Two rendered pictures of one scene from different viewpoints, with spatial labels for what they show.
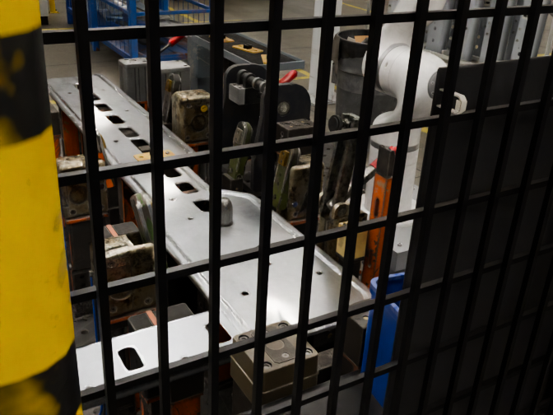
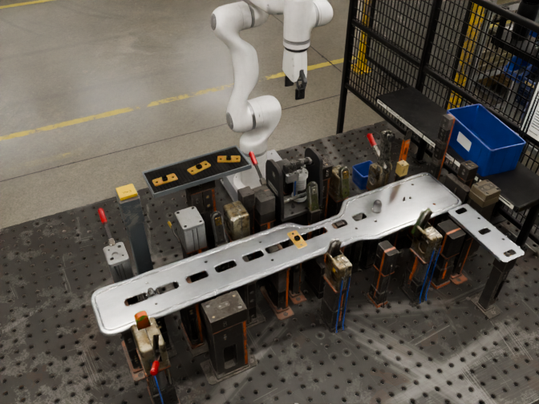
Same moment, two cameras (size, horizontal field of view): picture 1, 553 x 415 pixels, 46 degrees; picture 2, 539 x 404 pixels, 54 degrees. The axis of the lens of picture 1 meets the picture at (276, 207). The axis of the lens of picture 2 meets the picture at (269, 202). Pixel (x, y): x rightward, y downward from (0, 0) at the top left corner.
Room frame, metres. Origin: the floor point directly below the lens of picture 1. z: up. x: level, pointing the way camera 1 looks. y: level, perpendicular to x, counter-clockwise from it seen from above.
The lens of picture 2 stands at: (1.29, 1.57, 2.33)
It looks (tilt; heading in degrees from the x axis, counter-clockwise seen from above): 42 degrees down; 275
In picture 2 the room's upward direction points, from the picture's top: straight up
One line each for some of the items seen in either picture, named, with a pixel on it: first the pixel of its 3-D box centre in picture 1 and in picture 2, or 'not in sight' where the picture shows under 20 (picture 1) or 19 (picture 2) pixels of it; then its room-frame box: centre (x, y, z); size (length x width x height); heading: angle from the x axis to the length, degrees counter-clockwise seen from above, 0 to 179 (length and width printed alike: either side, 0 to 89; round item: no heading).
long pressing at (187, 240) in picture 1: (148, 155); (293, 243); (1.32, 0.29, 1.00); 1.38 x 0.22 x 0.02; 32
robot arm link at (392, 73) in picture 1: (409, 100); (259, 123); (1.49, -0.30, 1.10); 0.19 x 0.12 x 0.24; 33
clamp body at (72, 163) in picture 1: (85, 236); (334, 291); (1.16, 0.39, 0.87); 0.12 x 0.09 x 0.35; 122
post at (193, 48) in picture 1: (202, 109); (137, 239); (1.90, 0.24, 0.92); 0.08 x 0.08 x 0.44; 32
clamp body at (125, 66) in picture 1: (138, 118); (125, 287); (1.89, 0.44, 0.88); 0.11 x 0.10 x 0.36; 122
